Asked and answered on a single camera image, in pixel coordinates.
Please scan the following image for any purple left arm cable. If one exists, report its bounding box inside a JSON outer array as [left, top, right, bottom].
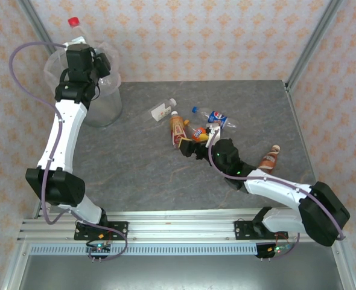
[[8, 41, 129, 262]]

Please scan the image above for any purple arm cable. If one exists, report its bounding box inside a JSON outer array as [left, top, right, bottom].
[[8, 41, 129, 262], [206, 130, 346, 261]]

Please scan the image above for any clear plastic bin liner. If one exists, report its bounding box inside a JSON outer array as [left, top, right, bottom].
[[43, 40, 122, 101]]

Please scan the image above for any clear bottle with red cap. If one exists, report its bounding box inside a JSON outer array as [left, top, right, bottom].
[[66, 16, 93, 46]]

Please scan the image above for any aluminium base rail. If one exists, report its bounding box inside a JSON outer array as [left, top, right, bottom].
[[16, 210, 347, 244]]

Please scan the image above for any grey metal tray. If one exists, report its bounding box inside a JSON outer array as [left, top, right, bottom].
[[1, 255, 356, 290]]

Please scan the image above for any small circuit board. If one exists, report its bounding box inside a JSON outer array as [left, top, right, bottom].
[[85, 240, 112, 254], [267, 243, 294, 255]]

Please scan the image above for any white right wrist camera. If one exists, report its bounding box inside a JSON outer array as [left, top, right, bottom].
[[206, 124, 222, 137]]

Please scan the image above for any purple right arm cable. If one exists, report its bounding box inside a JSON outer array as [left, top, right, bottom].
[[206, 130, 346, 261]]

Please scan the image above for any aluminium frame post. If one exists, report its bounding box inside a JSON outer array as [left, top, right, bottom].
[[16, 0, 59, 57], [285, 0, 345, 92]]

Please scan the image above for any bottle with orange label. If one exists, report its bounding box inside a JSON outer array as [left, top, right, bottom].
[[183, 119, 209, 143]]

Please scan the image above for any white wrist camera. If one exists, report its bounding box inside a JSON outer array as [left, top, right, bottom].
[[63, 36, 87, 48], [206, 124, 222, 137]]

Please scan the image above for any gold and red drink bottle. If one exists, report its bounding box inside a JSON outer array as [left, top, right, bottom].
[[169, 111, 188, 149]]

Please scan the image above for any blue label Pepsi bottle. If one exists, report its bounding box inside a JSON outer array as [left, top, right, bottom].
[[191, 106, 240, 131]]

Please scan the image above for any white slotted cable duct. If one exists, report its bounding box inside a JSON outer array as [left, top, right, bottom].
[[29, 245, 259, 257]]

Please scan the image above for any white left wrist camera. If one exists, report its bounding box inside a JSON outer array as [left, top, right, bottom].
[[63, 36, 87, 48]]

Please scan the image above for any brown drink bottle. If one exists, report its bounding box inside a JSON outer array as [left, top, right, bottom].
[[257, 144, 282, 175]]

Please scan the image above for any clear bottle with white label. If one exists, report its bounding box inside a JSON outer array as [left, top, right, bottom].
[[141, 97, 178, 131]]

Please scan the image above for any metal mesh waste bin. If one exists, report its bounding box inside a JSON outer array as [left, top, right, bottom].
[[43, 40, 123, 128]]

